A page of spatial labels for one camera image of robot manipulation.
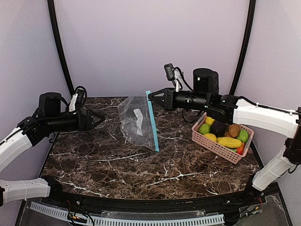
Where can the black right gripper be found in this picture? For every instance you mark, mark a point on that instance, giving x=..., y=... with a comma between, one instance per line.
x=169, y=99

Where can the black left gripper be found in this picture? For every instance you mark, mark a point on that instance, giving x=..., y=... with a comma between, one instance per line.
x=83, y=120

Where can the large clear zip bag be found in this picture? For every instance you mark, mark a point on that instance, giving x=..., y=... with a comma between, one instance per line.
x=137, y=119

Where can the yellow toy lemon back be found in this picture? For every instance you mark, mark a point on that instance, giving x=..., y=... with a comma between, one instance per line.
x=210, y=121

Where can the yellow toy lemon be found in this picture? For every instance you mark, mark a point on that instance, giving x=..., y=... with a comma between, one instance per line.
x=210, y=121
x=211, y=136

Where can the yellow toy lemon front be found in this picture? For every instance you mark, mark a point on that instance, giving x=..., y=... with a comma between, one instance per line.
x=211, y=136

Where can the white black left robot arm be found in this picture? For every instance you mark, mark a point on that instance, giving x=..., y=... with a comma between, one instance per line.
x=54, y=114

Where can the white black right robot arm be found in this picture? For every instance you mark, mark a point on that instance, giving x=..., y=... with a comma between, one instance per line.
x=239, y=110

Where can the green toy vegetable left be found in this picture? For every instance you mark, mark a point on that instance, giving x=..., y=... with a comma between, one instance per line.
x=204, y=128

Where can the green toy vegetable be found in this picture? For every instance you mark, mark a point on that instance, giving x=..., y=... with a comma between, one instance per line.
x=204, y=128
x=243, y=136

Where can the purple toy eggplant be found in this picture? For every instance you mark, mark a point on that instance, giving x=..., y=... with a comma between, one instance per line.
x=219, y=128

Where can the pink plastic basket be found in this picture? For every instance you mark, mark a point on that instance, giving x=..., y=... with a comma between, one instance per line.
x=215, y=147

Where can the brown toy potato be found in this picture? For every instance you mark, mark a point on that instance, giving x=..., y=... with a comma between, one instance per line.
x=234, y=130

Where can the green toy vegetable right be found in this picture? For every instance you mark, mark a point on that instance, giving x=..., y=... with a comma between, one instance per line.
x=243, y=136

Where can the orange red toy pepper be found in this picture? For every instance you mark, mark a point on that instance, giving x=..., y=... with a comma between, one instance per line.
x=240, y=150

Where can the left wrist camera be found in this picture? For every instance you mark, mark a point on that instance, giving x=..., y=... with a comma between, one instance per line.
x=78, y=100

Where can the white slotted cable duct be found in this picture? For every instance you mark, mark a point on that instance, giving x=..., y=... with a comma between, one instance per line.
x=114, y=218

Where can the black left frame post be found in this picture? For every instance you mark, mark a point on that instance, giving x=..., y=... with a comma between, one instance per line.
x=59, y=45

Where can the black frame post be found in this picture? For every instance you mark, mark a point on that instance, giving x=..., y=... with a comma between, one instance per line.
x=244, y=46
x=59, y=45

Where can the black front rail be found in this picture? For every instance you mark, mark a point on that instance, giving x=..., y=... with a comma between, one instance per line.
x=218, y=203

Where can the black right frame post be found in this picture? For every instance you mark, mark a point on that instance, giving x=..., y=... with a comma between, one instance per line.
x=244, y=46

